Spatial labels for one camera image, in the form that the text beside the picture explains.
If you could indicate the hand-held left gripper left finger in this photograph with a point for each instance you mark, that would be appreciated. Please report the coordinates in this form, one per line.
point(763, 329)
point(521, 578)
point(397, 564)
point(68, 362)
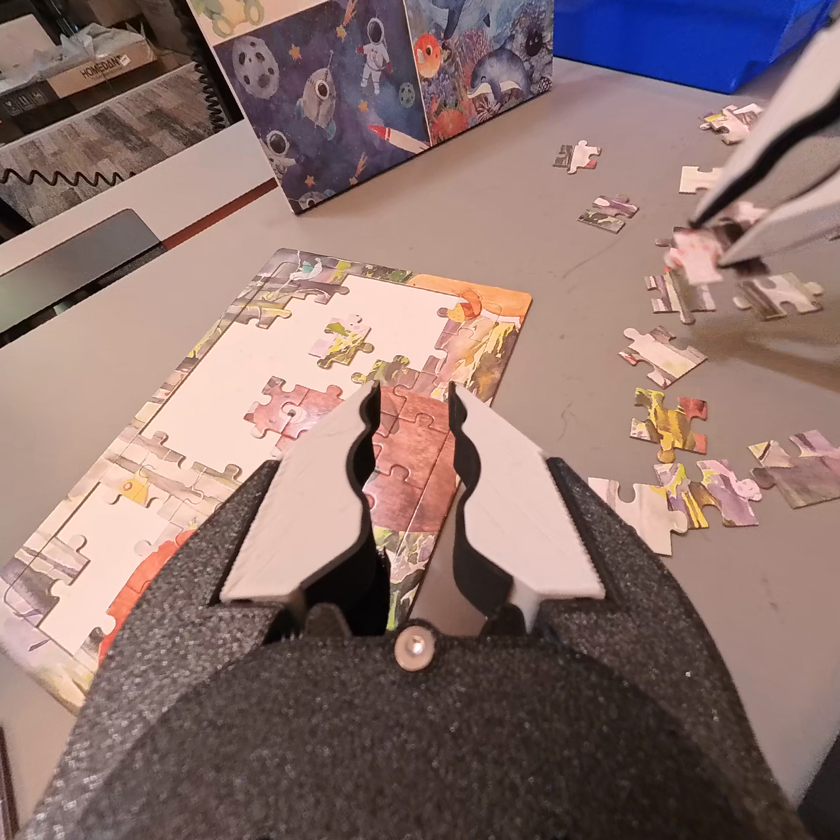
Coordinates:
point(295, 518)

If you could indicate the pink green puzzle piece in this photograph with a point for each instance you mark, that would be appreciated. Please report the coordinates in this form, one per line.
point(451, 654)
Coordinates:
point(341, 341)

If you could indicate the illustrated puzzle box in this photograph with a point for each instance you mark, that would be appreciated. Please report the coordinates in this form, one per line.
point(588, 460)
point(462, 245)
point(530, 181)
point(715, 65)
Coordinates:
point(328, 98)

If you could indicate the acorn print puzzle piece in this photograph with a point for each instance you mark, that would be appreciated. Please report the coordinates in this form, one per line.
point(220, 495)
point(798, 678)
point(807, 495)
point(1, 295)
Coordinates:
point(469, 308)

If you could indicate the assembled orange lion pieces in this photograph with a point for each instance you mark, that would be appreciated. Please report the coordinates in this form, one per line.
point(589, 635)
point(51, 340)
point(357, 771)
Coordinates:
point(144, 577)

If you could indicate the jigsaw puzzle frame board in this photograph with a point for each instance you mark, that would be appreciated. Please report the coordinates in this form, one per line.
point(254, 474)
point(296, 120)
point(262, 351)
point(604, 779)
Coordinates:
point(229, 367)

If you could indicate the pink spotted puzzle piece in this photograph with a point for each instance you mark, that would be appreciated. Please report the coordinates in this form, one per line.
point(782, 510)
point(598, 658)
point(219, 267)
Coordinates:
point(695, 256)

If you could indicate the jigsaw pieces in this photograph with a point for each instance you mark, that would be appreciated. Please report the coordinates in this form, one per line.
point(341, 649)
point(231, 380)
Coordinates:
point(646, 508)

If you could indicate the blue plastic bin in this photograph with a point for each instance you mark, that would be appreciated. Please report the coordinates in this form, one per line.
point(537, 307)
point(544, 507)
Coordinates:
point(656, 39)

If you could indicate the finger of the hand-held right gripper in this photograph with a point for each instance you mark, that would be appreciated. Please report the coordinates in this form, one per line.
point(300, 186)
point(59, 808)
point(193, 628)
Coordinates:
point(794, 226)
point(794, 111)

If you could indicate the flat cardboard box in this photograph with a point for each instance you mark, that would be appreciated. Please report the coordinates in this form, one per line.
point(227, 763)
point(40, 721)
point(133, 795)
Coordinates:
point(98, 69)

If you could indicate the brown green puzzle piece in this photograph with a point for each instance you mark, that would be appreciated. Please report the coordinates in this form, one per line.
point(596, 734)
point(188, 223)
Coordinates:
point(387, 371)

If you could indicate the black flat panel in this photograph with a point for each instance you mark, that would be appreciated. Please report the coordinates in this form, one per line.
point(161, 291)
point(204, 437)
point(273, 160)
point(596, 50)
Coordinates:
point(65, 262)

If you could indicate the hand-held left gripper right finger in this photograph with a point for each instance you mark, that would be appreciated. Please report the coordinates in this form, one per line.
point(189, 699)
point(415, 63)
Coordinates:
point(531, 518)

